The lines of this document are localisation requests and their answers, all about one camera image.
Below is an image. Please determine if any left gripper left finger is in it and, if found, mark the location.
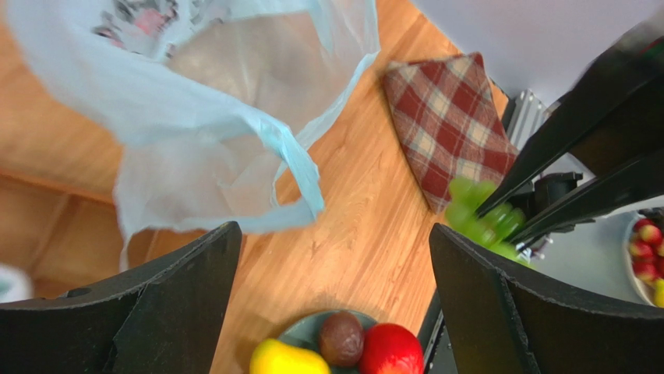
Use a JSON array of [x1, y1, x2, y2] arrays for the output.
[[1, 222, 242, 373]]

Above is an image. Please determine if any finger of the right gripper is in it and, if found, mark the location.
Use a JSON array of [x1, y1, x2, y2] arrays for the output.
[[507, 150, 663, 243]]

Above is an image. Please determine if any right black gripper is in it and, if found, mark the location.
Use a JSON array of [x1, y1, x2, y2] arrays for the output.
[[476, 5, 663, 216]]

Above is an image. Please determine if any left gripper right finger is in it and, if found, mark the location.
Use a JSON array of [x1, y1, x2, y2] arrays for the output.
[[429, 224, 663, 373]]

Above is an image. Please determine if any fake green grape bunch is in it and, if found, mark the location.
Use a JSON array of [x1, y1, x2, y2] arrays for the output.
[[444, 178, 530, 266]]

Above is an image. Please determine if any fake yellow mango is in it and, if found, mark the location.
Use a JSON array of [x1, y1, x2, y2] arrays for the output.
[[249, 338, 331, 374]]

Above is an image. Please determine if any fake red apple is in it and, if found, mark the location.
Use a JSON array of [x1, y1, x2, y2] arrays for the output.
[[358, 323, 424, 374]]

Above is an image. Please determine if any fake dark passion fruit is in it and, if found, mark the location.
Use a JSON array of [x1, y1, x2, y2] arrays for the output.
[[318, 311, 365, 367]]

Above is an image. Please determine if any light blue plastic bag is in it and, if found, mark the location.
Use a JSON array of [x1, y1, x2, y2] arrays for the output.
[[5, 1, 380, 244]]

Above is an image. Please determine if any fruit bowl in background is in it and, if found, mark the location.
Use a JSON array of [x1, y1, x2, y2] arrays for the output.
[[623, 207, 663, 309]]

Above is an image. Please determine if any red plaid cloth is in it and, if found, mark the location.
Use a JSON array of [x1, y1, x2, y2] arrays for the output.
[[382, 52, 518, 213]]

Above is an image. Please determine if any grey round plate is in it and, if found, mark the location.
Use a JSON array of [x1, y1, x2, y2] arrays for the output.
[[277, 309, 378, 353]]

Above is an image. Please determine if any wooden compartment tray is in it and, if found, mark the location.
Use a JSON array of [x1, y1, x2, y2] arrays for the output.
[[0, 171, 209, 299]]

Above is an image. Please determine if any teal white sock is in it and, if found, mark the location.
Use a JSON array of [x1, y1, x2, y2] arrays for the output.
[[0, 263, 34, 303]]

